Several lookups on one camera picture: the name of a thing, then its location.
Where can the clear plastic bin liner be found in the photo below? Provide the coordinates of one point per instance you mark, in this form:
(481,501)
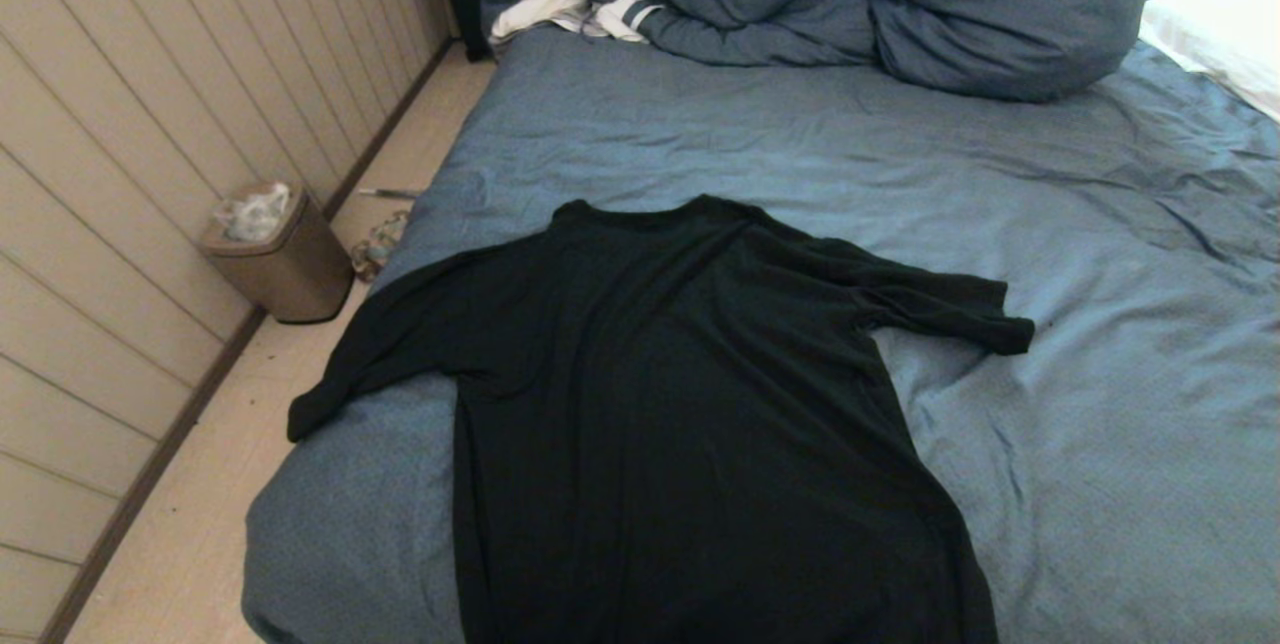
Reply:
(255,211)

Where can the black moon print T-shirt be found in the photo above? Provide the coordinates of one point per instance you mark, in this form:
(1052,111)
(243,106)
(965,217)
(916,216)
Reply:
(680,424)

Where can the white pillow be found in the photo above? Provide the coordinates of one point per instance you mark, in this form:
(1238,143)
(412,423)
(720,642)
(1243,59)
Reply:
(1225,39)

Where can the patterned item on floor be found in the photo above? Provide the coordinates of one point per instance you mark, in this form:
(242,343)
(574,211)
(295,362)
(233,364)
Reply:
(380,244)

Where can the brown trash bin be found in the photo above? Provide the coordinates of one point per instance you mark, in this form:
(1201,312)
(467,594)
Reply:
(295,274)

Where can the white garment with blue stripes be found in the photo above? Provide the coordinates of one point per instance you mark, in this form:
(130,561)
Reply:
(545,4)

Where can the blue bed sheet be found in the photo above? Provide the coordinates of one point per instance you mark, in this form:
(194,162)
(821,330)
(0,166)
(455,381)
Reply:
(750,124)

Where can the thin grey rod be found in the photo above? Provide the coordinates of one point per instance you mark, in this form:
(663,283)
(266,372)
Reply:
(390,192)

